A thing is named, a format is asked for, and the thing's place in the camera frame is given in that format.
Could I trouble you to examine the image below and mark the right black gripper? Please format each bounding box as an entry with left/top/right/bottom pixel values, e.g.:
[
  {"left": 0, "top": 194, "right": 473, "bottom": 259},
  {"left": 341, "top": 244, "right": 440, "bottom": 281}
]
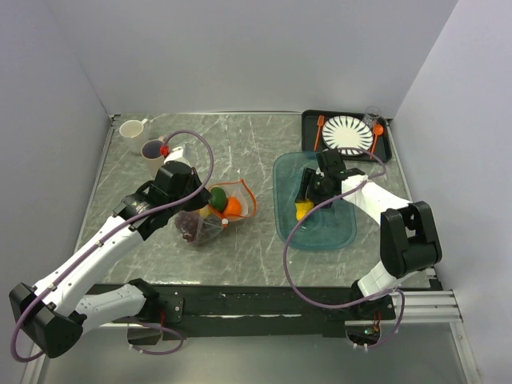
[{"left": 295, "top": 167, "right": 335, "bottom": 210}]

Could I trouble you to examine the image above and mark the yellow pear-shaped gourd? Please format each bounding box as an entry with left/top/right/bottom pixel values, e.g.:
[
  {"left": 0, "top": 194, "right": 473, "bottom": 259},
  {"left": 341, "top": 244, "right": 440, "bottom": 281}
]
[{"left": 295, "top": 200, "right": 314, "bottom": 221}]

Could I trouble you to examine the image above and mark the purple grape bunch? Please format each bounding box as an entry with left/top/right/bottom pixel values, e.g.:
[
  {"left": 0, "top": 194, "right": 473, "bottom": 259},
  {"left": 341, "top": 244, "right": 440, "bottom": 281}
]
[{"left": 174, "top": 210, "right": 221, "bottom": 245}]

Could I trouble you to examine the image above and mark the green lime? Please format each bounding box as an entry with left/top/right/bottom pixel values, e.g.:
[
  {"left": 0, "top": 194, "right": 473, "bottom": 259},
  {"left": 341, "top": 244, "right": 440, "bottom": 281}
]
[{"left": 209, "top": 186, "right": 228, "bottom": 212}]

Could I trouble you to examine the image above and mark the clear zip top bag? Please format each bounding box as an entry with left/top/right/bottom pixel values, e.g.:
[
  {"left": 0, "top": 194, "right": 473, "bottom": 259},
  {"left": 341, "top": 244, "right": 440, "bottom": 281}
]
[{"left": 175, "top": 178, "right": 258, "bottom": 246}]

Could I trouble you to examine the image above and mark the orange mandarin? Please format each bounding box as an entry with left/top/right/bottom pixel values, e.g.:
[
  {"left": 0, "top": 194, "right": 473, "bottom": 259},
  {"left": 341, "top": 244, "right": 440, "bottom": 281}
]
[{"left": 222, "top": 196, "right": 242, "bottom": 217}]

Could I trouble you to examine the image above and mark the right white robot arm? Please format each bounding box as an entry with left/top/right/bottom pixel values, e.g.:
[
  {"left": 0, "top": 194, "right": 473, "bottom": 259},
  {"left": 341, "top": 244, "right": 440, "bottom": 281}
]
[{"left": 295, "top": 149, "right": 442, "bottom": 318}]

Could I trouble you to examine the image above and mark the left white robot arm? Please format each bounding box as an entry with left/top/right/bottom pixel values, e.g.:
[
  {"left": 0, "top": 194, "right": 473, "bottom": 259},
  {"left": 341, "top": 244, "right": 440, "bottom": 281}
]
[{"left": 9, "top": 160, "right": 210, "bottom": 358}]

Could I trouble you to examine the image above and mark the beige mug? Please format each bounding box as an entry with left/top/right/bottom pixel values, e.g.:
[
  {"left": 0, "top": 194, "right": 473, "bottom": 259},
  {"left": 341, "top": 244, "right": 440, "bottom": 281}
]
[{"left": 141, "top": 139, "right": 170, "bottom": 178}]

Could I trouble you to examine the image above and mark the white mug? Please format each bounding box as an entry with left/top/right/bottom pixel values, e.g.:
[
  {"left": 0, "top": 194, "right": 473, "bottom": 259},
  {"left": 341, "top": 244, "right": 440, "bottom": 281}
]
[{"left": 118, "top": 118, "right": 149, "bottom": 154}]

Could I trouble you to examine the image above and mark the striped white plate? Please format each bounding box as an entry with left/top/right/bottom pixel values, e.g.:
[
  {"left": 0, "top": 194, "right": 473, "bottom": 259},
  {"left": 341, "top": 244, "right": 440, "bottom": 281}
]
[{"left": 322, "top": 115, "right": 373, "bottom": 157}]

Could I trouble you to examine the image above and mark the orange plastic fork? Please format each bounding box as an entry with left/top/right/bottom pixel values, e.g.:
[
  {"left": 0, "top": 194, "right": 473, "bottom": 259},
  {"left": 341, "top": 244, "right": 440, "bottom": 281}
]
[{"left": 314, "top": 115, "right": 325, "bottom": 151}]

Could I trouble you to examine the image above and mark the black serving tray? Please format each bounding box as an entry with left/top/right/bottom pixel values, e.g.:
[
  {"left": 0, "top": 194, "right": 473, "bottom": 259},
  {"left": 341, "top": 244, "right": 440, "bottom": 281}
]
[{"left": 302, "top": 110, "right": 393, "bottom": 162}]

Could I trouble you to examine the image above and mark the orange plastic spoon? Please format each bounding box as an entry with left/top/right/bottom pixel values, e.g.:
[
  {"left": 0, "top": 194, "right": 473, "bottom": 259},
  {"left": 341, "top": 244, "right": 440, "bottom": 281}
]
[{"left": 370, "top": 123, "right": 384, "bottom": 159}]

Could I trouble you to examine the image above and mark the clear drinking glass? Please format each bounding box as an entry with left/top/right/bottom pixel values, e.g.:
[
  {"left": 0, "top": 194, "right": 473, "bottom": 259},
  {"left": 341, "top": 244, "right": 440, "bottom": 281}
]
[{"left": 362, "top": 106, "right": 381, "bottom": 130}]

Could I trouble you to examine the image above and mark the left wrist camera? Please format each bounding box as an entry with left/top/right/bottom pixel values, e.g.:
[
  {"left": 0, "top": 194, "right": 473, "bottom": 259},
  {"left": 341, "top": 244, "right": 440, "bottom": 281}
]
[{"left": 160, "top": 145, "right": 190, "bottom": 166}]

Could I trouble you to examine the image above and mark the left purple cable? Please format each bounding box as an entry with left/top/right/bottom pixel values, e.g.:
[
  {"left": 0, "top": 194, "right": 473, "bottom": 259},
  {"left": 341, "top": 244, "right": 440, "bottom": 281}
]
[{"left": 10, "top": 130, "right": 215, "bottom": 362}]

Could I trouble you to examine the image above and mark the black base frame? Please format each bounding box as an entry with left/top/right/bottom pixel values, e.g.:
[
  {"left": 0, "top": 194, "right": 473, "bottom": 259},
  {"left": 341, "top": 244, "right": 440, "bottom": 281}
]
[{"left": 87, "top": 279, "right": 397, "bottom": 341}]

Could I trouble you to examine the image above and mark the aluminium rail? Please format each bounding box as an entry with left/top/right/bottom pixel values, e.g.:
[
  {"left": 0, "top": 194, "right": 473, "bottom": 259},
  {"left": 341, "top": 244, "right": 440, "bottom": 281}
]
[{"left": 345, "top": 290, "right": 463, "bottom": 326}]

